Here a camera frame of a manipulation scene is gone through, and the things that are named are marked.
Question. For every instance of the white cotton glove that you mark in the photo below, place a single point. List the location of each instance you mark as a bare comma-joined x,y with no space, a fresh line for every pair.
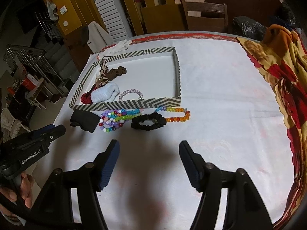
112,51

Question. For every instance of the white fluffy scrunchie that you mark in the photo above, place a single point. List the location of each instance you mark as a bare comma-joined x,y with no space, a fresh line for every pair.
107,93

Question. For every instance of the red satin bow clip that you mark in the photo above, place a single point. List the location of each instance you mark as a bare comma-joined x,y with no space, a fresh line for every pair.
86,98

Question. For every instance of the striped tray box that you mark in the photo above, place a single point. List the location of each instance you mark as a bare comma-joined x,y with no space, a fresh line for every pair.
153,71

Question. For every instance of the white garment on chair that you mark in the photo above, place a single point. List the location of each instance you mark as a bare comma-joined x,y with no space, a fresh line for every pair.
98,37

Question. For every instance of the white table cloth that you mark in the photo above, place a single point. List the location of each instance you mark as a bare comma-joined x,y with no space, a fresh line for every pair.
235,123

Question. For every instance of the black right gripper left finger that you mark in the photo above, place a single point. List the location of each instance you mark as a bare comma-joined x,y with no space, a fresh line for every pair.
104,164

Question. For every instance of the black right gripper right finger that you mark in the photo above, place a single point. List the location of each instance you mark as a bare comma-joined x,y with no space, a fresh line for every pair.
203,176

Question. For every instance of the wall light switch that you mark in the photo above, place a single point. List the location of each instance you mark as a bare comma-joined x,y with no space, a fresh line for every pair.
63,10

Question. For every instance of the braided pink grey hairband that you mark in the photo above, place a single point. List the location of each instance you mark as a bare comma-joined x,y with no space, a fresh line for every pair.
131,94

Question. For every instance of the black cloth hair clip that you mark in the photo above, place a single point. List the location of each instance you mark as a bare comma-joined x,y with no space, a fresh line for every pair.
86,120

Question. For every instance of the white louvered door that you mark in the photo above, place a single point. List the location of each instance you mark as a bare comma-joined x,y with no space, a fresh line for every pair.
114,19

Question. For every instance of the metal rack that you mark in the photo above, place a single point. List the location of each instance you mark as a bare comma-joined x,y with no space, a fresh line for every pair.
34,62

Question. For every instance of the person's left hand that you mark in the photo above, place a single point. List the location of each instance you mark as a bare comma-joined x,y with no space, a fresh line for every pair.
25,191

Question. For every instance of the wooden chair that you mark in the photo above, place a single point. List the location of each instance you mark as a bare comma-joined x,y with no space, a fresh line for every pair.
205,16

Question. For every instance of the orange red floral blanket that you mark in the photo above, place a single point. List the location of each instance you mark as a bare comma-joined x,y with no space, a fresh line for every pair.
281,59

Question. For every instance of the leopard print bow scrunchie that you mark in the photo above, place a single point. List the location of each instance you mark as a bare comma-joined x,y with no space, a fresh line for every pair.
105,74

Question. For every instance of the black plastic bag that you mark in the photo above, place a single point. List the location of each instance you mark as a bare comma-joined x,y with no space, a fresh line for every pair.
249,28

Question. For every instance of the black scrunchie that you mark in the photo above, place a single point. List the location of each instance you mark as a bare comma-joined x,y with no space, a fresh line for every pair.
148,122

